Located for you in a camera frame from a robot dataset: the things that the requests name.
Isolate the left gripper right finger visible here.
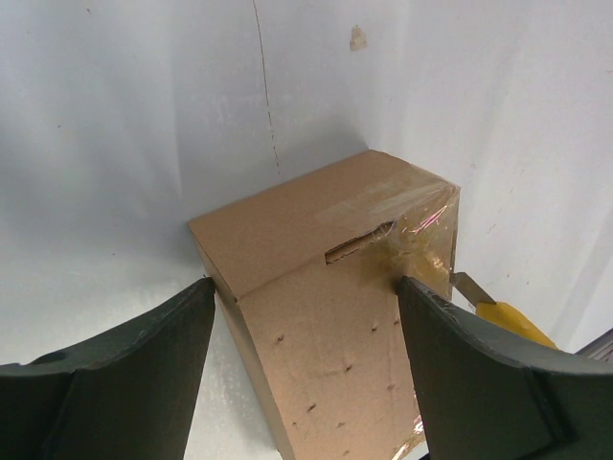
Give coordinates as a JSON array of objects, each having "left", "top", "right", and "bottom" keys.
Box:
[{"left": 397, "top": 277, "right": 612, "bottom": 459}]

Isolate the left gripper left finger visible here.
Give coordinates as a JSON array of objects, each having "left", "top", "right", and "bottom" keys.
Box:
[{"left": 1, "top": 278, "right": 216, "bottom": 459}]

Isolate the yellow utility knife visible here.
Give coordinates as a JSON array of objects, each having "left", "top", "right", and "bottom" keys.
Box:
[{"left": 450, "top": 272, "right": 557, "bottom": 350}]

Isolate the brown cardboard express box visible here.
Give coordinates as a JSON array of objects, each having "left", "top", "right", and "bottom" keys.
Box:
[{"left": 189, "top": 150, "right": 460, "bottom": 459}]

